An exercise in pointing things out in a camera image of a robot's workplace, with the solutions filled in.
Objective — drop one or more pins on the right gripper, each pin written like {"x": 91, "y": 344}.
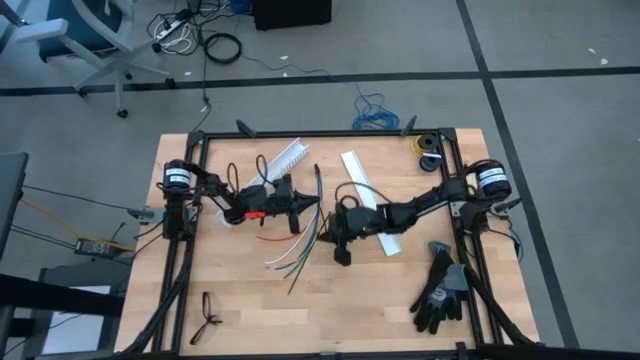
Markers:
{"x": 344, "y": 230}

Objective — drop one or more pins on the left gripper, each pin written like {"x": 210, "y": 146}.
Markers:
{"x": 280, "y": 205}

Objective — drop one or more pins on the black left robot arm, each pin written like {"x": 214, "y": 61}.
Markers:
{"x": 205, "y": 177}

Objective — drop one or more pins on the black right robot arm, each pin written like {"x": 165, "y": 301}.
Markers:
{"x": 425, "y": 202}

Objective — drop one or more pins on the small red tag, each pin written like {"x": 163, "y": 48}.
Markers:
{"x": 255, "y": 215}

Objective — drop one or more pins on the black grey work glove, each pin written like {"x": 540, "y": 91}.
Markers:
{"x": 456, "y": 277}
{"x": 435, "y": 270}

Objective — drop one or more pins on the tape rolls on table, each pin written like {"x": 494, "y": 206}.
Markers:
{"x": 425, "y": 144}
{"x": 430, "y": 162}

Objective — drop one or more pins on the black eyeglasses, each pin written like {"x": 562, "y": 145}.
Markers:
{"x": 205, "y": 302}

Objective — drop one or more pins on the black box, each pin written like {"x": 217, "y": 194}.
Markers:
{"x": 290, "y": 12}

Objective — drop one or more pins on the white power strip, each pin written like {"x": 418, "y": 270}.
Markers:
{"x": 172, "y": 27}
{"x": 180, "y": 47}

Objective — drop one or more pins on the black power adapter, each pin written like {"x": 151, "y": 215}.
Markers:
{"x": 95, "y": 247}

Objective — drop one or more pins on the black metal stand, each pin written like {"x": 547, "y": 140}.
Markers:
{"x": 50, "y": 297}

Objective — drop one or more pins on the white office chair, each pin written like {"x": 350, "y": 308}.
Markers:
{"x": 80, "y": 25}

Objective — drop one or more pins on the dark grey panel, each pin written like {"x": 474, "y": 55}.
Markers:
{"x": 10, "y": 200}

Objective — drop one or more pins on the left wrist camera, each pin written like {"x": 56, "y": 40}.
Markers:
{"x": 283, "y": 185}

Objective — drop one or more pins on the white duct cover strip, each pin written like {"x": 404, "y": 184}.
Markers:
{"x": 357, "y": 172}

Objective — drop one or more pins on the black aluminium frame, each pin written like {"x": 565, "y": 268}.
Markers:
{"x": 380, "y": 133}

